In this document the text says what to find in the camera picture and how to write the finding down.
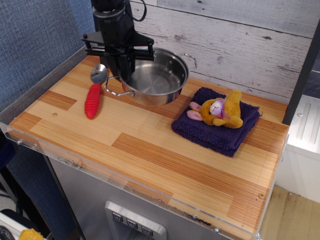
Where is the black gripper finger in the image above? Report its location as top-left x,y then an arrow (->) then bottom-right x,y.
125,54 -> 136,78
103,51 -> 125,79

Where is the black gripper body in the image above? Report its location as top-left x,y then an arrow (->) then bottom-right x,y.
81,14 -> 155,61

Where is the stainless steel pot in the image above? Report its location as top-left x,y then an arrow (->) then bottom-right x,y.
104,48 -> 198,106

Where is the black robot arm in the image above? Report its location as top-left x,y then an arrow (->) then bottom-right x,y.
81,0 -> 155,80

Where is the folded purple cloth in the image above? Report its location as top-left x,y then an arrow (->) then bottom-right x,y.
171,87 -> 260,157

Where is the yellow plush toy animal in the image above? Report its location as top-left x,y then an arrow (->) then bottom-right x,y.
186,90 -> 244,129

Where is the clear acrylic edge guard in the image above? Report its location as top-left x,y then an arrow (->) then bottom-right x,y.
1,115 -> 289,240

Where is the silver button control panel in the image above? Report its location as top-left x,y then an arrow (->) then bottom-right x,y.
104,200 -> 167,240

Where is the yellow object bottom left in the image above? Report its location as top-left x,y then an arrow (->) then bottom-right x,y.
18,228 -> 45,240

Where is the white side appliance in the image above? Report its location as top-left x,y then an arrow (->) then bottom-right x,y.
275,95 -> 320,203

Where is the red handled metal spoon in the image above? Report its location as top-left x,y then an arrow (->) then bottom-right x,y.
84,64 -> 109,120

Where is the black cable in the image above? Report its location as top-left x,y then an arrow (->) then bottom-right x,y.
131,0 -> 147,23

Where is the dark right frame post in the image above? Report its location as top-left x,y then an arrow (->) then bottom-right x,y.
282,22 -> 320,125

